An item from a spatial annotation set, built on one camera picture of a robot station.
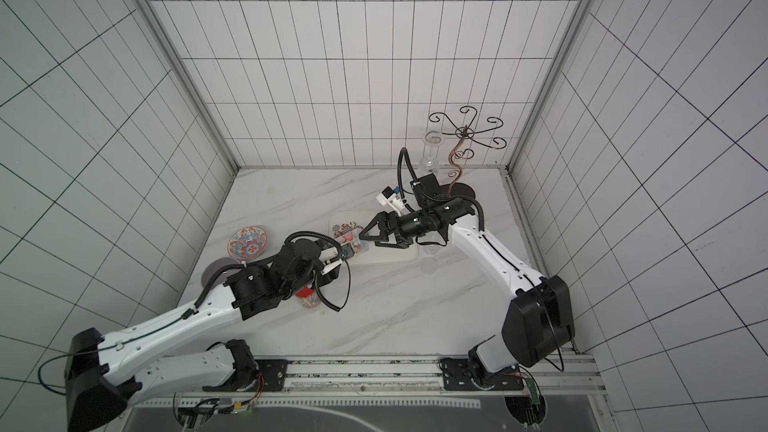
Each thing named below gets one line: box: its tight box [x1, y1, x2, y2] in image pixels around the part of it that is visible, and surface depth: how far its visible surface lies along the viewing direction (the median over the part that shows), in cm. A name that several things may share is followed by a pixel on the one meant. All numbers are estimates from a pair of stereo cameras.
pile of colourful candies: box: [332, 221, 363, 236], surface depth 103 cm
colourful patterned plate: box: [227, 226, 268, 261], surface depth 97 cm
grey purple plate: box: [201, 257, 241, 290], surface depth 87 cm
